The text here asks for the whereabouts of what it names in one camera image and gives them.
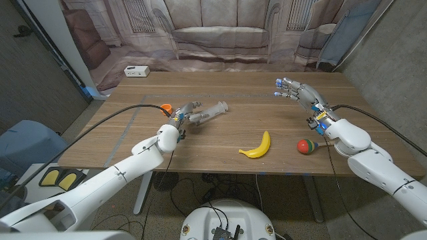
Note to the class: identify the red striped toy maraca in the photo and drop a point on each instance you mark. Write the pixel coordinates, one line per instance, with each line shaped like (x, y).
(304, 146)

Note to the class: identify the large clear plastic syringe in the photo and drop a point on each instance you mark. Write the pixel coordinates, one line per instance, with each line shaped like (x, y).
(217, 110)

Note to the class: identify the yellow black foot pedal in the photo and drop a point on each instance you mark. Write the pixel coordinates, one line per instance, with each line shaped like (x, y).
(50, 177)
(68, 181)

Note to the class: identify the small orange cup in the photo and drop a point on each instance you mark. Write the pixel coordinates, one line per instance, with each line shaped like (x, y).
(165, 108)

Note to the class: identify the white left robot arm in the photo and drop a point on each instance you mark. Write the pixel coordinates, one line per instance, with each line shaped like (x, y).
(116, 176)

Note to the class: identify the white table leg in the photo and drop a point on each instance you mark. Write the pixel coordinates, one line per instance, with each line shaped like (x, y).
(143, 193)
(313, 200)

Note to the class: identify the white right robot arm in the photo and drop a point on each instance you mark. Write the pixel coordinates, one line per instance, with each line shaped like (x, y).
(373, 166)

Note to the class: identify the small black torso computer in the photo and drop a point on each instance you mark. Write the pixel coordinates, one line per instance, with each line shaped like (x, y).
(221, 233)

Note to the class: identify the yellow toy banana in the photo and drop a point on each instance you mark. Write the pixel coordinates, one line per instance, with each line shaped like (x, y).
(262, 150)

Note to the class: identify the printed sofa room backdrop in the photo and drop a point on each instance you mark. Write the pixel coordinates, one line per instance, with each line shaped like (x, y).
(217, 33)

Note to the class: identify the white power box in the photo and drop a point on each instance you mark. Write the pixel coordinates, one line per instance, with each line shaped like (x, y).
(136, 71)

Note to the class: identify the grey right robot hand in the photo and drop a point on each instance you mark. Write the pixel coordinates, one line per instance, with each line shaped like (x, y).
(308, 95)

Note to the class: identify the blue chair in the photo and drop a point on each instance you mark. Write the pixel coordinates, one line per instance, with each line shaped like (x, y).
(26, 143)

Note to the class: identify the white pedal base board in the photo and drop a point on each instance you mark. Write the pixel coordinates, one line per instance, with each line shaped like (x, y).
(33, 190)

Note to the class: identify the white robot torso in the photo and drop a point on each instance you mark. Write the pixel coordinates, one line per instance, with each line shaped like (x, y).
(227, 213)

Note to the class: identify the person in blue jeans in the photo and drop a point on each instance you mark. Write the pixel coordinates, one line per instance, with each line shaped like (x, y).
(11, 198)

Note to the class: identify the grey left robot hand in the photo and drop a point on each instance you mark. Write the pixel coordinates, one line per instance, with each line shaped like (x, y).
(183, 113)

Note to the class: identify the round black floor fan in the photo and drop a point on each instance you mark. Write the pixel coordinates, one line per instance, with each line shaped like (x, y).
(165, 181)

